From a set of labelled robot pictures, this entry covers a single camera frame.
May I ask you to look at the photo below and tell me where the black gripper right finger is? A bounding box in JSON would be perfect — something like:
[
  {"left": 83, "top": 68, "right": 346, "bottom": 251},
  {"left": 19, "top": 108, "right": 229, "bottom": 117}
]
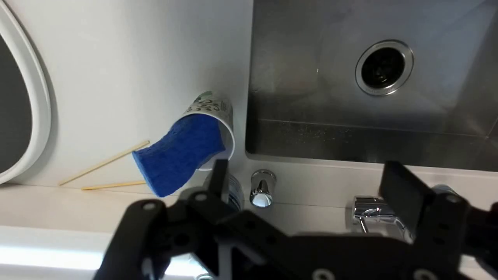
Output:
[{"left": 379, "top": 163, "right": 435, "bottom": 240}]

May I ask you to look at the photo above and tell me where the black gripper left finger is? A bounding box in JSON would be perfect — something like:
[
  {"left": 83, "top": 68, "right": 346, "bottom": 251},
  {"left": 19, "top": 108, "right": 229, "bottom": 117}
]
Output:
[{"left": 209, "top": 159, "right": 229, "bottom": 198}]

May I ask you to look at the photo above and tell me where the blue sponge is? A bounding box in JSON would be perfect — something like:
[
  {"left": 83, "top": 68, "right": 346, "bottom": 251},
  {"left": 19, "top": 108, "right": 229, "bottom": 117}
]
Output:
[{"left": 133, "top": 116, "right": 226, "bottom": 198}]

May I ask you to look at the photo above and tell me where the chrome faucet knob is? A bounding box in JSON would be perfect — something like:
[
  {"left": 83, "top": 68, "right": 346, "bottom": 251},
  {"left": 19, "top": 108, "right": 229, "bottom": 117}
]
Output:
[{"left": 250, "top": 170, "right": 278, "bottom": 209}]

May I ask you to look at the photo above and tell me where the upper wooden chopstick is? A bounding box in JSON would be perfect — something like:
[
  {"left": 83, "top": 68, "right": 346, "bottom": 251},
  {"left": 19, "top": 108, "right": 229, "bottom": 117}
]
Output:
[{"left": 58, "top": 141, "right": 152, "bottom": 187}]

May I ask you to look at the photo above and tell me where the stainless steel sink basin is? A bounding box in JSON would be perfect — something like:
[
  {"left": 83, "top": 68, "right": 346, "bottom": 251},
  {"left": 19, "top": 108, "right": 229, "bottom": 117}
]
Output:
[{"left": 246, "top": 0, "right": 498, "bottom": 172}]

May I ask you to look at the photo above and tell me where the round sink drain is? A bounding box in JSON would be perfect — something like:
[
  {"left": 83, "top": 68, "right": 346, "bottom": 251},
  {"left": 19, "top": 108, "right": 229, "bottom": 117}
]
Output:
[{"left": 355, "top": 40, "right": 416, "bottom": 97}]

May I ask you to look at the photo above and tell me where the white rimmed dark round plate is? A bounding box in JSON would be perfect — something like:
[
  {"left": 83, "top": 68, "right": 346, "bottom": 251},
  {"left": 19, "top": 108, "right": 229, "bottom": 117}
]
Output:
[{"left": 0, "top": 0, "right": 53, "bottom": 184}]

